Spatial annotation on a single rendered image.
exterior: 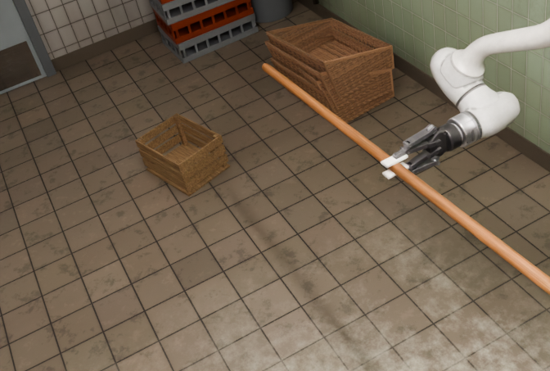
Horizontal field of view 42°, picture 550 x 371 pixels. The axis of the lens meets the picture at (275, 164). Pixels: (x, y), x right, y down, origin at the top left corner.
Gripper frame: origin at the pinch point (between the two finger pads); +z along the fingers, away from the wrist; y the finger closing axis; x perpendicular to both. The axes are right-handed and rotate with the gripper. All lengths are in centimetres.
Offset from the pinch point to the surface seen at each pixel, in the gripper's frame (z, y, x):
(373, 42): -108, 75, 187
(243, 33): -76, 96, 308
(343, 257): -16, 110, 85
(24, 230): 109, 103, 209
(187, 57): -31, 96, 308
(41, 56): 55, 79, 367
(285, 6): -113, 92, 312
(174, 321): 63, 109, 99
